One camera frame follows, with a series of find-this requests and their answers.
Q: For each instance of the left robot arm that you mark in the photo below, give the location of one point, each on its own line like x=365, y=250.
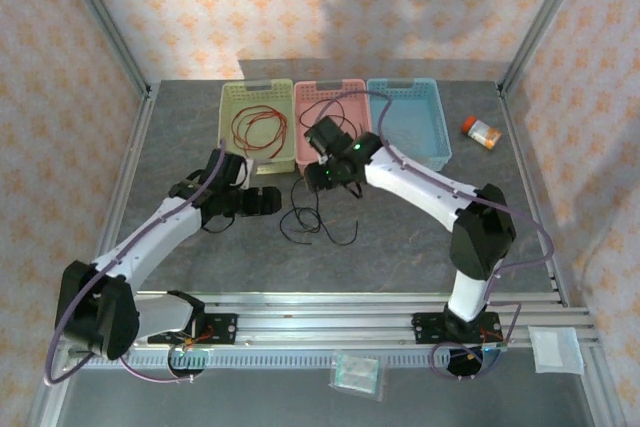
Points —
x=150, y=237

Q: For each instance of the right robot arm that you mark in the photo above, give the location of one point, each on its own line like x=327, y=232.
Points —
x=415, y=182

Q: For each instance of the pink perforated plastic basket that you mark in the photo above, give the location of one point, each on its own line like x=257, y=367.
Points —
x=350, y=107

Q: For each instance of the green perforated plastic basket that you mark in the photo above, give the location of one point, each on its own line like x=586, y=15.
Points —
x=265, y=133

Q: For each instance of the blue perforated plastic basket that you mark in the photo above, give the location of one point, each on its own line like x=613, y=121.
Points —
x=430, y=112

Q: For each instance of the orange-lidded clear jar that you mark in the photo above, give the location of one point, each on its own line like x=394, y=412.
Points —
x=480, y=132

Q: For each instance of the clear bag with green contents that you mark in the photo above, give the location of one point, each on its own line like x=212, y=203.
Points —
x=356, y=374

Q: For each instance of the white plastic pouch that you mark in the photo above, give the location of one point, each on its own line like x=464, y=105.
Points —
x=555, y=349

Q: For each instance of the aluminium side rail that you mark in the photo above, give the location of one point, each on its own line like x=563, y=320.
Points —
x=134, y=147
x=525, y=172

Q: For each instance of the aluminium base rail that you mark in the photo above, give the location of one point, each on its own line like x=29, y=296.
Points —
x=325, y=317

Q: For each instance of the aluminium corner post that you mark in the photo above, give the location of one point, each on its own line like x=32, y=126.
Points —
x=547, y=12
x=100, y=12

